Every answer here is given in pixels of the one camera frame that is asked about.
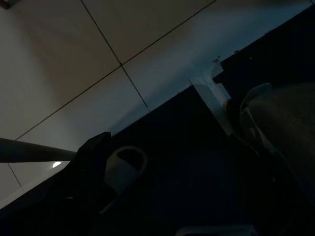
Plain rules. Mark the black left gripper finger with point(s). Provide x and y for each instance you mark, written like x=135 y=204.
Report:
x=86 y=167

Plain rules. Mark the white cylindrical tube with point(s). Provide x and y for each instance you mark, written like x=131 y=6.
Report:
x=115 y=177

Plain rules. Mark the plain black floor mat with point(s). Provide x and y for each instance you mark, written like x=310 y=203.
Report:
x=184 y=159

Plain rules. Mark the white tape strip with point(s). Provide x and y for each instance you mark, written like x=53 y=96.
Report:
x=209 y=91

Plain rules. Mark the grey robot leg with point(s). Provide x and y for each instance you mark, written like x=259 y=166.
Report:
x=283 y=115

